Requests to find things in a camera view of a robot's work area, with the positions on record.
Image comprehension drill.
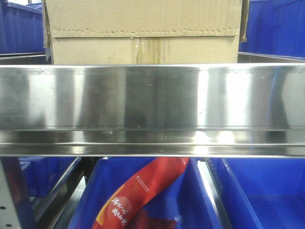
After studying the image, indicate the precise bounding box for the cardboard box orange print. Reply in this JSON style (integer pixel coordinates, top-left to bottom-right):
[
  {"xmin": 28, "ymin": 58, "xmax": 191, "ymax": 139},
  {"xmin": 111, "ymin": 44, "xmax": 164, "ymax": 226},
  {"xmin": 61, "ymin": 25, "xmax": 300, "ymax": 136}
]
[{"xmin": 42, "ymin": 0, "xmax": 249, "ymax": 64}]

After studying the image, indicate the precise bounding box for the blue bin lower middle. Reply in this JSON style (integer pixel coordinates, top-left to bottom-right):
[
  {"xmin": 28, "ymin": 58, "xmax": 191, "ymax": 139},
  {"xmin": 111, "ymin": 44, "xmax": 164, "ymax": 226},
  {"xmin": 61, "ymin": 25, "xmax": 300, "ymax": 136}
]
[{"xmin": 68, "ymin": 157, "xmax": 223, "ymax": 229}]

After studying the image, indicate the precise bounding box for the blue bin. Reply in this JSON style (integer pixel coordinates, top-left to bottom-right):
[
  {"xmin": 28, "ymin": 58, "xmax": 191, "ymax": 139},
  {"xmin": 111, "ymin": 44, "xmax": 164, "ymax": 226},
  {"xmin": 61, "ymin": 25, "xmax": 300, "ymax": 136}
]
[
  {"xmin": 19, "ymin": 156, "xmax": 75, "ymax": 198},
  {"xmin": 68, "ymin": 157, "xmax": 223, "ymax": 229},
  {"xmin": 239, "ymin": 0, "xmax": 305, "ymax": 58},
  {"xmin": 208, "ymin": 158, "xmax": 305, "ymax": 229},
  {"xmin": 0, "ymin": 0, "xmax": 45, "ymax": 54}
]

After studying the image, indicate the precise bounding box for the red snack bag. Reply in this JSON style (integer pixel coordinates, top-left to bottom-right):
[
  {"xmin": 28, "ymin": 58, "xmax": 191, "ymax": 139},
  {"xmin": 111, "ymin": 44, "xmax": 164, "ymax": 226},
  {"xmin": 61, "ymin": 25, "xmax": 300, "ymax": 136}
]
[{"xmin": 92, "ymin": 157, "xmax": 190, "ymax": 229}]

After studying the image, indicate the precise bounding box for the blue bin lower left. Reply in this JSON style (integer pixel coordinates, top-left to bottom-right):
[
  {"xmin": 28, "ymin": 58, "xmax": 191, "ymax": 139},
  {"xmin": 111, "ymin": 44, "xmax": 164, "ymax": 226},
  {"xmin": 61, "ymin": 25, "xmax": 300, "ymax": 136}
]
[{"xmin": 19, "ymin": 156, "xmax": 75, "ymax": 198}]

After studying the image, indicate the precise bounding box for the blue bin lower right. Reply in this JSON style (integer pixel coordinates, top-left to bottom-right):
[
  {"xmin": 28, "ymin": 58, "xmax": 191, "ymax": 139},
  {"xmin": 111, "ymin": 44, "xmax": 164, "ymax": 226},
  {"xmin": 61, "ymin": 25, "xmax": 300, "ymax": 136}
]
[{"xmin": 208, "ymin": 158, "xmax": 305, "ymax": 229}]

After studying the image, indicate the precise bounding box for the blue bin upper right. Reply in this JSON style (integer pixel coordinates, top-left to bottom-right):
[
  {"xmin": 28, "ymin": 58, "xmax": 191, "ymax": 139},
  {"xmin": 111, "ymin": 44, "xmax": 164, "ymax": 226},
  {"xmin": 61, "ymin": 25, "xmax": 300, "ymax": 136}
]
[{"xmin": 239, "ymin": 0, "xmax": 305, "ymax": 58}]

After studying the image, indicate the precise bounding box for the blue bin upper left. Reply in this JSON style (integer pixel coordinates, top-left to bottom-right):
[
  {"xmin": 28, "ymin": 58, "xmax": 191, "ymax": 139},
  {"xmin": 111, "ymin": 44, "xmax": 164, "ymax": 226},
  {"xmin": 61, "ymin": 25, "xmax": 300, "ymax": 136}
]
[{"xmin": 0, "ymin": 0, "xmax": 45, "ymax": 54}]

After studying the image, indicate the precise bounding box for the stainless steel shelf rail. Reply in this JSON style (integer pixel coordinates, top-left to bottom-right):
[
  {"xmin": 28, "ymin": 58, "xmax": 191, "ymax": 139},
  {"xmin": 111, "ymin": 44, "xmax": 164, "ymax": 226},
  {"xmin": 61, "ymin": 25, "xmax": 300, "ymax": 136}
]
[{"xmin": 0, "ymin": 63, "xmax": 305, "ymax": 158}]

